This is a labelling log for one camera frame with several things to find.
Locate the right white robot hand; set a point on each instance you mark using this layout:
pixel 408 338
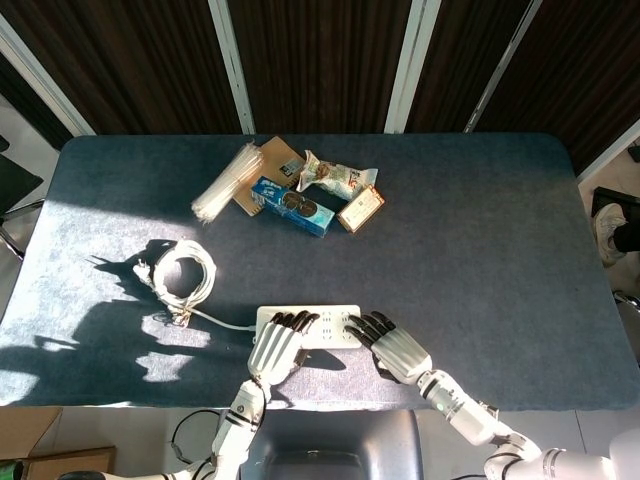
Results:
pixel 400 352

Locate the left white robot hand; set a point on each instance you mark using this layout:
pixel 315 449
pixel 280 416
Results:
pixel 272 350

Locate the white power strip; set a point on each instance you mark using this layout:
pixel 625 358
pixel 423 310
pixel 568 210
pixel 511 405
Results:
pixel 332 327

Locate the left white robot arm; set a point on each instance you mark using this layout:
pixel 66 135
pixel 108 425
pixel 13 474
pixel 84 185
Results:
pixel 240 415

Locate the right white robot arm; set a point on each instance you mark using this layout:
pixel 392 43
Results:
pixel 475 415

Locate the blue table cloth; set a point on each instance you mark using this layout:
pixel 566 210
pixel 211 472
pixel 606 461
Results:
pixel 475 260

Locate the blue cookie box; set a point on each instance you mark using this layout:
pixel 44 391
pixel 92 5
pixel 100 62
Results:
pixel 295 207

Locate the small brown labelled box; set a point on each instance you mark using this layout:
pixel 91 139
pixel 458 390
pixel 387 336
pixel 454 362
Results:
pixel 361 209

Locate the clear plastic straw bundle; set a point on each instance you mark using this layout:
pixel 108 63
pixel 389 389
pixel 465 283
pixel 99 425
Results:
pixel 225 185

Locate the white snack bag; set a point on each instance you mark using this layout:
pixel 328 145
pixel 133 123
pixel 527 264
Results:
pixel 335 175

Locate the brown kraft notebook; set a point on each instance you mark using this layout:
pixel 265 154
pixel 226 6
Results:
pixel 277 160

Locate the brown cardboard box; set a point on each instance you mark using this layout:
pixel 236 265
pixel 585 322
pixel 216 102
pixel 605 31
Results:
pixel 75 462

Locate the white sneaker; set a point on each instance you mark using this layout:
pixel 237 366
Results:
pixel 607 230

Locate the black trouser leg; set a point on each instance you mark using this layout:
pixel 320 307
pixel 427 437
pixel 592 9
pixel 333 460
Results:
pixel 629 236

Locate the dark striped partition panel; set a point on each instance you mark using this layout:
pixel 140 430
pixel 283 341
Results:
pixel 130 60
pixel 465 55
pixel 580 65
pixel 320 60

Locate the black chair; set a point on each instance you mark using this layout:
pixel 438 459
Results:
pixel 17 185

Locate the white partition frame post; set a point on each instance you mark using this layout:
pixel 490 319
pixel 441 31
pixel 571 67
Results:
pixel 411 65
pixel 231 65
pixel 47 85

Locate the grey partition frame post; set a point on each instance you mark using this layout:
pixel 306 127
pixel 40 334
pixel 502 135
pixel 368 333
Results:
pixel 502 65

